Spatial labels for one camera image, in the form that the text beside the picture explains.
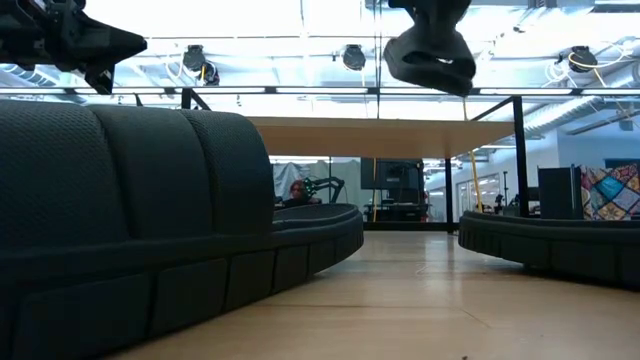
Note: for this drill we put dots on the dark background desk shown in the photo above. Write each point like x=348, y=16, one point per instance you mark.
x=397, y=210

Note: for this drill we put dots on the black aluminium rig frame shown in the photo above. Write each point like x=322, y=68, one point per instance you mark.
x=400, y=226

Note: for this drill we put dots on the wooden shelf with black frame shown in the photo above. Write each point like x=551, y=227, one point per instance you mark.
x=375, y=137

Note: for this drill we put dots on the person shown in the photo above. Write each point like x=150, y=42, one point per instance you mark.
x=299, y=192

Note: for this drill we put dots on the yellow vertical pole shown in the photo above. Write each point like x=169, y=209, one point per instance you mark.
x=375, y=190

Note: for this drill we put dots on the black foam slide sandal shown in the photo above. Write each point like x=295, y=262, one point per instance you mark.
x=430, y=80
x=550, y=250
x=150, y=200

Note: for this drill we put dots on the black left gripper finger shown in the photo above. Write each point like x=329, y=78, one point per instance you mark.
x=100, y=45
x=100, y=80

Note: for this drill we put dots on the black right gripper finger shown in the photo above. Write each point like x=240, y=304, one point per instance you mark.
x=425, y=12
x=452, y=12

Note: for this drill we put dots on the black cabinet box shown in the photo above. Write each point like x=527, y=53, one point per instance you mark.
x=560, y=192

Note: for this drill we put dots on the black background robot arm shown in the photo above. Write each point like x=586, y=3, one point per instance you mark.
x=330, y=182

